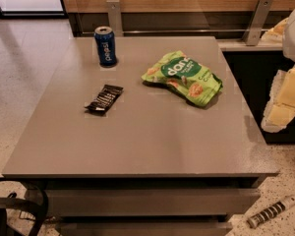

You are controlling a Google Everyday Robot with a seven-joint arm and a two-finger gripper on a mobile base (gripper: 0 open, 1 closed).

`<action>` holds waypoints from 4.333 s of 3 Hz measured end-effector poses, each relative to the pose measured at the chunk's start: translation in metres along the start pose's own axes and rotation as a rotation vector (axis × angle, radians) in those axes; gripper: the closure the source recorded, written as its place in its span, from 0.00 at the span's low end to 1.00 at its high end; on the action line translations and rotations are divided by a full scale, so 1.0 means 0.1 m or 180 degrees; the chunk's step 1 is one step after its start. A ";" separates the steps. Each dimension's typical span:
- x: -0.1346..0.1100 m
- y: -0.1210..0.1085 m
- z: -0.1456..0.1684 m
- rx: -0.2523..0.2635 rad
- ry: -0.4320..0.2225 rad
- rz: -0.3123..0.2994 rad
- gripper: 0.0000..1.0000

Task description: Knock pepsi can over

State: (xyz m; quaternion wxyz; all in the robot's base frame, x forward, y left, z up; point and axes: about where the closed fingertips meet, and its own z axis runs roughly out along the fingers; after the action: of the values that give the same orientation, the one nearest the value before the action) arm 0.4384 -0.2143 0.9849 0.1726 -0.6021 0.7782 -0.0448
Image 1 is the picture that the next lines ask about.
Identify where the blue pepsi can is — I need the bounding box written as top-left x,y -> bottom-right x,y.
94,27 -> 117,67

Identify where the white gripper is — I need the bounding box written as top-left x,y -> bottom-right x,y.
261,9 -> 295,133

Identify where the white power strip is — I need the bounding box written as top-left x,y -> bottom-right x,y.
247,196 -> 295,229

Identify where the metal bracket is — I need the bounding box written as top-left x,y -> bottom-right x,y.
106,0 -> 124,36
243,0 -> 273,46

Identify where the black candy bar wrapper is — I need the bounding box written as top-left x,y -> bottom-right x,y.
86,85 -> 123,115

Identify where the green snack bag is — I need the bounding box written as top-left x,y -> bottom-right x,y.
142,51 -> 223,107

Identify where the left metal bracket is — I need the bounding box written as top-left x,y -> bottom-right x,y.
106,0 -> 124,36

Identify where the grey table drawer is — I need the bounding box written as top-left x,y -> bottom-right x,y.
46,189 -> 260,216

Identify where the black chair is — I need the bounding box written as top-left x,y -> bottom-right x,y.
0,180 -> 48,236

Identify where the right metal bracket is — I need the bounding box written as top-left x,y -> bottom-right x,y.
243,0 -> 273,46

